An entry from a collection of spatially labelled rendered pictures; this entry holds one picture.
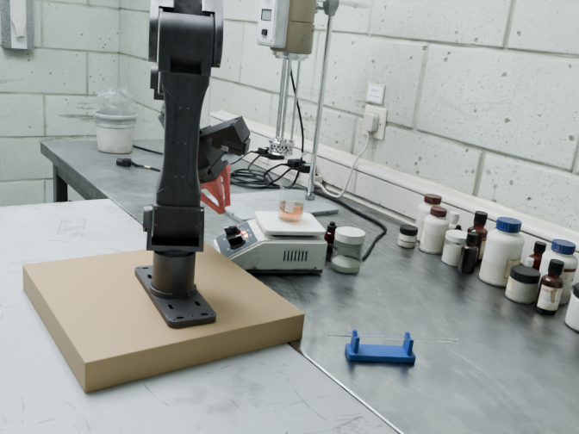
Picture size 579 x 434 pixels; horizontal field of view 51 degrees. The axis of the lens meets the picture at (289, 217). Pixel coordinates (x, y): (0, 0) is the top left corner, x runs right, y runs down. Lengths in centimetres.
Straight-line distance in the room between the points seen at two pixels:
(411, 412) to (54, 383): 45
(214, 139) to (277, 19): 50
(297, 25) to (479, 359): 87
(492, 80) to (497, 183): 23
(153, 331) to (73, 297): 16
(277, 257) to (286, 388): 38
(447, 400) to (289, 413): 22
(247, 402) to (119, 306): 25
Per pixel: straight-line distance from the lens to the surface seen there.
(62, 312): 90
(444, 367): 94
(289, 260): 115
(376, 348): 93
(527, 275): 121
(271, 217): 120
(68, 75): 342
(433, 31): 160
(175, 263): 89
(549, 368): 102
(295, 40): 148
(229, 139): 102
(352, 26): 182
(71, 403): 79
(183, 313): 87
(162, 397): 79
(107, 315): 89
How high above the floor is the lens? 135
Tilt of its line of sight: 17 degrees down
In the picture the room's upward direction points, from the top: 6 degrees clockwise
